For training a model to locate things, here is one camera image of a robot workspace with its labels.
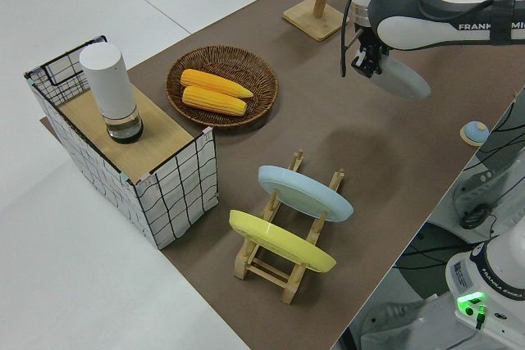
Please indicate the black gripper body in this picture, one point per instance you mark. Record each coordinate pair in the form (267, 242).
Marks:
(371, 40)

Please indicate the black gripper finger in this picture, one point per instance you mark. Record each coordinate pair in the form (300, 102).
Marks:
(374, 64)
(359, 61)

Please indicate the gray plate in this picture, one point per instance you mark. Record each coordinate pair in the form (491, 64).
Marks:
(404, 79)

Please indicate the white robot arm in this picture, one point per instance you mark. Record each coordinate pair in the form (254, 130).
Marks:
(430, 34)

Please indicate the light blue plate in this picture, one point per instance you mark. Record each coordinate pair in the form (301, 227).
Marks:
(305, 194)

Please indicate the yellow plate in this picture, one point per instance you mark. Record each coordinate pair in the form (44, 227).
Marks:
(283, 241)

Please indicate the wooden plate rack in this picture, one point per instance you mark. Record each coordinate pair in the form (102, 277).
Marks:
(266, 272)

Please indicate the brown table mat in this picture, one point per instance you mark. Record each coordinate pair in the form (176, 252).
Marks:
(369, 161)

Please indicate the brown wicker basket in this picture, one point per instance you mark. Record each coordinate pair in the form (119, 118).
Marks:
(262, 96)

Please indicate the blue dome bell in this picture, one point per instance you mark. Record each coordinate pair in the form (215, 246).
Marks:
(475, 133)

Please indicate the yellow corn cob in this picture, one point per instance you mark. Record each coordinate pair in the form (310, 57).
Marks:
(213, 81)
(213, 102)

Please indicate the white grid-pattern box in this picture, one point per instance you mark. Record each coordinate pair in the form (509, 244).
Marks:
(176, 198)

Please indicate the white cylinder bottle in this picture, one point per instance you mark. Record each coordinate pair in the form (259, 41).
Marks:
(108, 83)

